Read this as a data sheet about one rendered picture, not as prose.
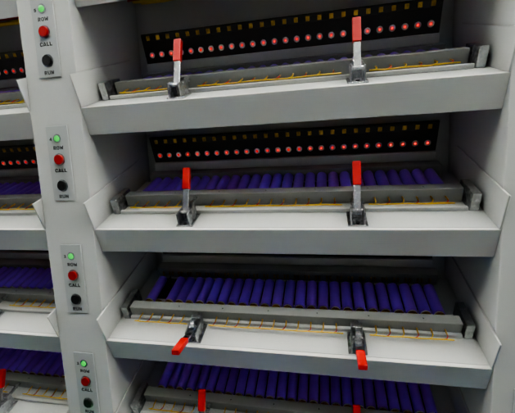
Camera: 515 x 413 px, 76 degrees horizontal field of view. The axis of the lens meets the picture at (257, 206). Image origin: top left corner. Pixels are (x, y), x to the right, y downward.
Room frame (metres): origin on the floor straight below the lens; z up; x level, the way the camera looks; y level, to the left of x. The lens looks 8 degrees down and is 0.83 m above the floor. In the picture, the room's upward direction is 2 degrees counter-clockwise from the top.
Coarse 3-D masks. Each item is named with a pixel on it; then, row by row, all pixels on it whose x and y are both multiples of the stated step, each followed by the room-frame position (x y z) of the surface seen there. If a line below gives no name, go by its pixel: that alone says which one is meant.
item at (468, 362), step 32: (192, 256) 0.69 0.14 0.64; (224, 256) 0.67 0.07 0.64; (256, 256) 0.66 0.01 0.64; (288, 256) 0.65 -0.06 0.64; (320, 256) 0.64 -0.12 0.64; (352, 256) 0.62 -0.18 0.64; (128, 288) 0.62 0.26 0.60; (448, 288) 0.57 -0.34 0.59; (128, 320) 0.58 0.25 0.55; (160, 320) 0.57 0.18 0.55; (480, 320) 0.46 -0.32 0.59; (128, 352) 0.55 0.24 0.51; (160, 352) 0.53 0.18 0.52; (192, 352) 0.52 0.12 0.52; (224, 352) 0.50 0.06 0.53; (256, 352) 0.49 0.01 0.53; (288, 352) 0.48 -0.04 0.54; (320, 352) 0.48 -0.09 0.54; (384, 352) 0.47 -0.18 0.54; (416, 352) 0.46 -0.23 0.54; (448, 352) 0.45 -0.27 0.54; (480, 352) 0.45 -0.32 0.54; (448, 384) 0.45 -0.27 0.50; (480, 384) 0.44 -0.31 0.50
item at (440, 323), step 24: (144, 312) 0.58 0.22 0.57; (168, 312) 0.57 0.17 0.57; (192, 312) 0.56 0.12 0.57; (216, 312) 0.55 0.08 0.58; (240, 312) 0.54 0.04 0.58; (264, 312) 0.54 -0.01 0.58; (288, 312) 0.53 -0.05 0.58; (312, 312) 0.52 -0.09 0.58; (336, 312) 0.52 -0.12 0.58; (360, 312) 0.51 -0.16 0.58; (384, 312) 0.51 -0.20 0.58; (384, 336) 0.48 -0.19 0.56; (432, 336) 0.47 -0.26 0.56
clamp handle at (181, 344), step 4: (192, 324) 0.52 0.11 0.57; (192, 328) 0.52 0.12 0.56; (188, 332) 0.51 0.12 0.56; (192, 332) 0.51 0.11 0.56; (184, 336) 0.50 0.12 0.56; (188, 336) 0.50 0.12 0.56; (180, 340) 0.48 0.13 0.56; (184, 340) 0.48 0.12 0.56; (176, 344) 0.47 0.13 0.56; (180, 344) 0.47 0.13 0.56; (184, 344) 0.48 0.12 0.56; (176, 348) 0.46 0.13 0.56; (180, 348) 0.46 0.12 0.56; (172, 352) 0.46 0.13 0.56; (176, 352) 0.46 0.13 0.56; (180, 352) 0.46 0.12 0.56
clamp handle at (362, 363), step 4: (356, 336) 0.47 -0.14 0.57; (356, 340) 0.46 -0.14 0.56; (360, 340) 0.46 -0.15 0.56; (356, 344) 0.45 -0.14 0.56; (360, 344) 0.45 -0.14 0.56; (356, 348) 0.44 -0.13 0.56; (360, 348) 0.44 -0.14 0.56; (356, 352) 0.43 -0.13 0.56; (360, 352) 0.43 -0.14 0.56; (364, 352) 0.43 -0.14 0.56; (356, 356) 0.43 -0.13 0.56; (360, 356) 0.42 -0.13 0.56; (364, 356) 0.42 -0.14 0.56; (360, 360) 0.41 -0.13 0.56; (364, 360) 0.41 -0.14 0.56; (360, 364) 0.41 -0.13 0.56; (364, 364) 0.41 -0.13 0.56; (360, 368) 0.40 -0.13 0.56; (364, 368) 0.40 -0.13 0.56
